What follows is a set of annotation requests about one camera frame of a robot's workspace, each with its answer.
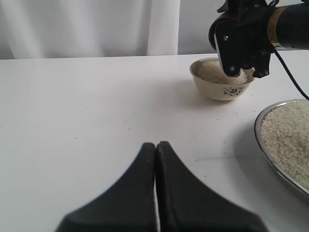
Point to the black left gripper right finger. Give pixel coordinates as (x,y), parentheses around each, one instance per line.
(185,204)

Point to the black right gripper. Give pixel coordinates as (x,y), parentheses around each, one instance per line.
(253,16)

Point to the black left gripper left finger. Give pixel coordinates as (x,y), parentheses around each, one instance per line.
(127,206)

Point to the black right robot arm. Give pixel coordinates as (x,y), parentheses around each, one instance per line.
(288,26)

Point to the ceramic bowl of rice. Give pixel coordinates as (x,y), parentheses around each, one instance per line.
(211,81)

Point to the steel tray of rice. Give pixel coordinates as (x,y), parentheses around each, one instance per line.
(282,134)

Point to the white curtain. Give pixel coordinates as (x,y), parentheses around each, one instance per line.
(88,28)

